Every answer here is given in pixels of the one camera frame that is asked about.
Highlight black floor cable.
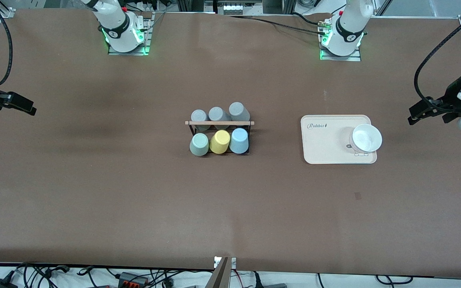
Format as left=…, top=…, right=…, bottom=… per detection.
left=14, top=262, right=71, bottom=288
left=375, top=275, right=415, bottom=285

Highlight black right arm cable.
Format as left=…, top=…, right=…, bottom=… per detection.
left=0, top=0, right=14, bottom=87

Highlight yellow plastic cup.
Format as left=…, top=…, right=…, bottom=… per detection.
left=210, top=130, right=231, bottom=154

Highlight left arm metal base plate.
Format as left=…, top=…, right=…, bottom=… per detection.
left=319, top=18, right=362, bottom=61

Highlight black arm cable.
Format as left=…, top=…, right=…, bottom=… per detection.
left=0, top=0, right=14, bottom=87
left=414, top=0, right=461, bottom=104

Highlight sage green plastic cup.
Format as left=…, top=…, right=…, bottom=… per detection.
left=190, top=133, right=210, bottom=156

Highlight white label plate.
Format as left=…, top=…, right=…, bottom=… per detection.
left=214, top=256, right=237, bottom=269

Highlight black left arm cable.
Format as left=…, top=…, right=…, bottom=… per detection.
left=414, top=0, right=461, bottom=104

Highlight white power strip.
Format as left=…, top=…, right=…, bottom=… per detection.
left=223, top=3, right=246, bottom=15

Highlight light blue plastic cup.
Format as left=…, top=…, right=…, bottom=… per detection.
left=229, top=128, right=250, bottom=154

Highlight black wire cup rack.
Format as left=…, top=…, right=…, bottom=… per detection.
left=185, top=120, right=255, bottom=155

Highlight beige rabbit print tray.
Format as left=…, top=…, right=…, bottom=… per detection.
left=301, top=115, right=377, bottom=165

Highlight black cable on table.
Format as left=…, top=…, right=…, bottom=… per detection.
left=230, top=15, right=327, bottom=34

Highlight grey box orange connectors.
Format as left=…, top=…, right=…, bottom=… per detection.
left=118, top=272, right=150, bottom=287

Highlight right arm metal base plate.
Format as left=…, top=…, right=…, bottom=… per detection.
left=108, top=12, right=152, bottom=56

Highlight grey plastic cup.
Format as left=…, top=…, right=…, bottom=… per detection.
left=229, top=102, right=251, bottom=122
left=191, top=110, right=209, bottom=132
left=208, top=107, right=231, bottom=128

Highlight white bowl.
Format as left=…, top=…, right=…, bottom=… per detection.
left=349, top=124, right=383, bottom=153

